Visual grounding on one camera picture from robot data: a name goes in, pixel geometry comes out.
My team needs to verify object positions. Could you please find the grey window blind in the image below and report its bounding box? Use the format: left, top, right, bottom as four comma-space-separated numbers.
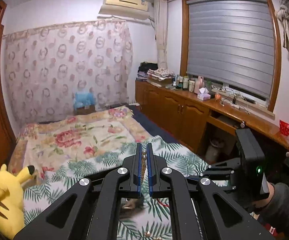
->
187, 0, 274, 99

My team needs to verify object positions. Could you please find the patterned lace curtain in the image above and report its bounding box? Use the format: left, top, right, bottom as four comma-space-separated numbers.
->
4, 20, 133, 125

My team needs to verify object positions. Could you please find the wooden window frame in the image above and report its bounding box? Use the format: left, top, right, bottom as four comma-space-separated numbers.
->
179, 0, 282, 112

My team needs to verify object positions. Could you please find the palm leaf print blanket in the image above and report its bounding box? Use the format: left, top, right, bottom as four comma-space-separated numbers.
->
21, 134, 230, 240

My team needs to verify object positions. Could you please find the person's right hand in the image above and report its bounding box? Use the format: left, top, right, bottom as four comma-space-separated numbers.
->
246, 182, 275, 215

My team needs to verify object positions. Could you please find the floral quilt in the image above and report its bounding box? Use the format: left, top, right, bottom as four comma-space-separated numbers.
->
7, 106, 151, 182

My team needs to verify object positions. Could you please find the wall air conditioner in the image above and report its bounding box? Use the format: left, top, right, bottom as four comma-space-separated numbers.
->
99, 0, 150, 20

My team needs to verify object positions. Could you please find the red plastic basket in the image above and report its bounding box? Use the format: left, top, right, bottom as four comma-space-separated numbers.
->
279, 120, 289, 136

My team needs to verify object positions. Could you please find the blue plush toy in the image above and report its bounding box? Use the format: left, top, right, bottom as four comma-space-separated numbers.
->
73, 92, 96, 110

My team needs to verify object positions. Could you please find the gold bead necklace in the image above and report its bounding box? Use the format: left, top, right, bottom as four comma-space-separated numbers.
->
140, 148, 148, 183

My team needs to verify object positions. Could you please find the red cord bracelet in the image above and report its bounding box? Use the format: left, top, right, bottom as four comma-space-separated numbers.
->
156, 197, 170, 208

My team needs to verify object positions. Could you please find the right forearm dark sleeve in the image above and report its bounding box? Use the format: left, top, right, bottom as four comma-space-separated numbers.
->
253, 183, 289, 239

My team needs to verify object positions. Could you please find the pink tissue box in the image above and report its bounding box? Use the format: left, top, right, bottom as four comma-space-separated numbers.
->
197, 88, 211, 101

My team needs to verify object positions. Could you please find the stack of folded clothes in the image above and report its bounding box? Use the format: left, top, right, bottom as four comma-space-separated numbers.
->
136, 62, 175, 86

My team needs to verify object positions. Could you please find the yellow pikachu plush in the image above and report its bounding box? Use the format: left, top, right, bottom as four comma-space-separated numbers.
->
0, 164, 35, 239

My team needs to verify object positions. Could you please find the wooden side cabinet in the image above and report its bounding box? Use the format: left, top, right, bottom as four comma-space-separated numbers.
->
135, 81, 289, 157

